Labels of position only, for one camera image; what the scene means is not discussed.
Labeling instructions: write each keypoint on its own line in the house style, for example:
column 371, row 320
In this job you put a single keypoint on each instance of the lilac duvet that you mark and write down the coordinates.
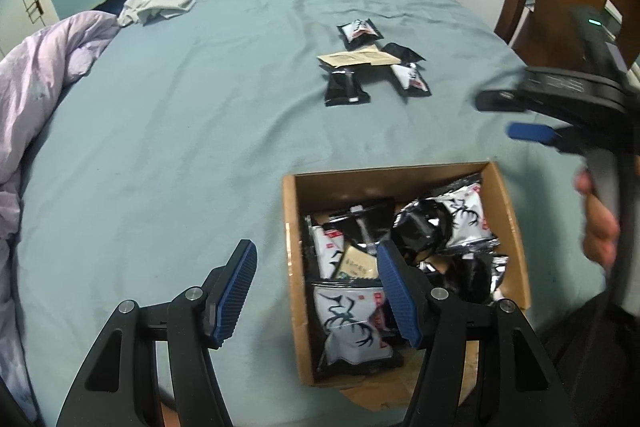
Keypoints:
column 33, row 75

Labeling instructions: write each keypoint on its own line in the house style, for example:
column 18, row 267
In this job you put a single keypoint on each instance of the teal bed sheet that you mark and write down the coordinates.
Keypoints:
column 174, row 147

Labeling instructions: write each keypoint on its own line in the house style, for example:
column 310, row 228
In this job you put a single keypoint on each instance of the person's right hand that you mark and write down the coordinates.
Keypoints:
column 601, row 227

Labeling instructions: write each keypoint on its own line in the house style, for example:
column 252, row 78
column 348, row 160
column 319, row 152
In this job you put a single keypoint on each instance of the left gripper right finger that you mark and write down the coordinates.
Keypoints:
column 516, row 383

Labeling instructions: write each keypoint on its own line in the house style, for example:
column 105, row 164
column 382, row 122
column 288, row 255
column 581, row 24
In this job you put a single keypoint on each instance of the beige snack packet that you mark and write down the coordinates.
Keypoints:
column 356, row 264
column 368, row 55

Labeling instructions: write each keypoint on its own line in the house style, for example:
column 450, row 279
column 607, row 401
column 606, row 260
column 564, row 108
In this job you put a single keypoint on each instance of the black foil snack packet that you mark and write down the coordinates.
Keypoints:
column 344, row 88

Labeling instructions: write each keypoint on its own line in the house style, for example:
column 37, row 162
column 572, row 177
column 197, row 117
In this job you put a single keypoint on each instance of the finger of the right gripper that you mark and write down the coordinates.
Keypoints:
column 566, row 140
column 499, row 101

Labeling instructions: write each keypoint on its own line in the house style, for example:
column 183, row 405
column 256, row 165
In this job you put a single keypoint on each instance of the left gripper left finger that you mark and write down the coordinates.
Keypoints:
column 117, row 383

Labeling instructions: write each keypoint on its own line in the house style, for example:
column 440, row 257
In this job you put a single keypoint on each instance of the white antler snack packet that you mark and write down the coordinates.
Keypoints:
column 353, row 321

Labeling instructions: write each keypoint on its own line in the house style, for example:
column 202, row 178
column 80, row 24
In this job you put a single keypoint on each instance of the white door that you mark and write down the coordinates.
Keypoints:
column 21, row 18

